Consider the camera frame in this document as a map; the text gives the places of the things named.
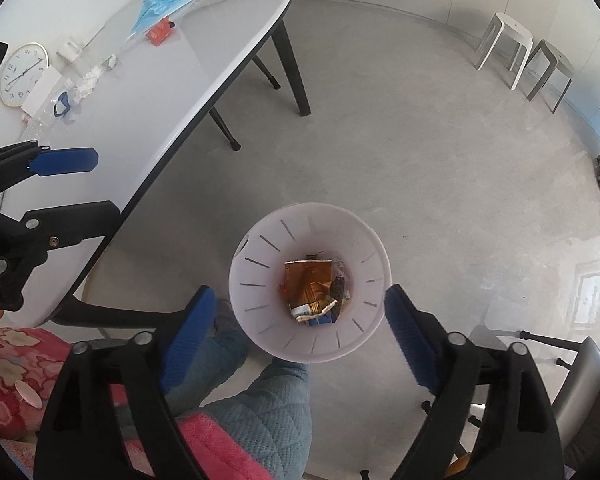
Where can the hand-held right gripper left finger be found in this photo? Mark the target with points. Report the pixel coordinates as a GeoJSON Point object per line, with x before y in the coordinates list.
{"type": "Point", "coordinates": [187, 340]}

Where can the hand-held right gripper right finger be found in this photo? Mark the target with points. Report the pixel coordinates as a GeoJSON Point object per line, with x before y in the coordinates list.
{"type": "Point", "coordinates": [412, 345]}

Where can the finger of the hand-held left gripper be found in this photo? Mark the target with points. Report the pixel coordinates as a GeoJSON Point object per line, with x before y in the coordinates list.
{"type": "Point", "coordinates": [65, 160]}
{"type": "Point", "coordinates": [80, 220]}

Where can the clear plastic bottle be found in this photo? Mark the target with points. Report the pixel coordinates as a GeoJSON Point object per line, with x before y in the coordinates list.
{"type": "Point", "coordinates": [42, 121]}

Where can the blue paper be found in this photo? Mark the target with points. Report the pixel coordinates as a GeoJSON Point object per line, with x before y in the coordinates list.
{"type": "Point", "coordinates": [62, 105]}

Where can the white plastic waste bin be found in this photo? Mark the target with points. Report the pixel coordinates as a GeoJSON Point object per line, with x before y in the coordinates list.
{"type": "Point", "coordinates": [260, 310]}

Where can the white tissue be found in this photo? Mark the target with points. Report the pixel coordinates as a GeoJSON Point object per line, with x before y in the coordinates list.
{"type": "Point", "coordinates": [87, 82]}

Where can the blue printed wrapper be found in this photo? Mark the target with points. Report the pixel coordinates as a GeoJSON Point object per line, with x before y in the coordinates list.
{"type": "Point", "coordinates": [322, 319]}

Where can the black foam net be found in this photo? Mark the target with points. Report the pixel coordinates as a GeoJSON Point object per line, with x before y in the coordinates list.
{"type": "Point", "coordinates": [338, 287]}

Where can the green paper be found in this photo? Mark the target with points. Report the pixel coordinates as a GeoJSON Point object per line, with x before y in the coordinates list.
{"type": "Point", "coordinates": [111, 61]}

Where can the brown foil wrapper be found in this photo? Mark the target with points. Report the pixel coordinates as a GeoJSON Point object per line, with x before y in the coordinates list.
{"type": "Point", "coordinates": [307, 282]}

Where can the red snack wrapper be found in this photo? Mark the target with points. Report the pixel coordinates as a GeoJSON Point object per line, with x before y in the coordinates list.
{"type": "Point", "coordinates": [161, 31]}

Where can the blue face mask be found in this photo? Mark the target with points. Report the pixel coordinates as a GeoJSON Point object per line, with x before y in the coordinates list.
{"type": "Point", "coordinates": [157, 10]}

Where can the white card box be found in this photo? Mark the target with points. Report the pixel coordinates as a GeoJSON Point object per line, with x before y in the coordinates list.
{"type": "Point", "coordinates": [40, 92]}

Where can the pink floral robe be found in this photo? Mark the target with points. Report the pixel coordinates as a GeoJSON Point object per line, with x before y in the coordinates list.
{"type": "Point", "coordinates": [10, 360]}

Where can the black table leg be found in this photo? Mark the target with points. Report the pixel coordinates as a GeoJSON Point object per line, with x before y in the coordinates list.
{"type": "Point", "coordinates": [110, 315]}
{"type": "Point", "coordinates": [292, 67]}

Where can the blue quilted pants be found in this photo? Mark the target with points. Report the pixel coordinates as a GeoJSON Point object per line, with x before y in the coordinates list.
{"type": "Point", "coordinates": [260, 410]}

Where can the grey dining chair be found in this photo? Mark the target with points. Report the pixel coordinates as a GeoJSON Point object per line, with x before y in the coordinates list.
{"type": "Point", "coordinates": [580, 385]}
{"type": "Point", "coordinates": [267, 74]}

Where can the grey stool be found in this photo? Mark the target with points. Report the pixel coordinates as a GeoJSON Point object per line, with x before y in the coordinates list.
{"type": "Point", "coordinates": [550, 72]}

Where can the white stool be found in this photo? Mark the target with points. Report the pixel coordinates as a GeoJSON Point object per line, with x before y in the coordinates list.
{"type": "Point", "coordinates": [505, 42]}

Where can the round white wall clock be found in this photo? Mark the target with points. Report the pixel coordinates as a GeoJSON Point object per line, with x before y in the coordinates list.
{"type": "Point", "coordinates": [22, 74]}

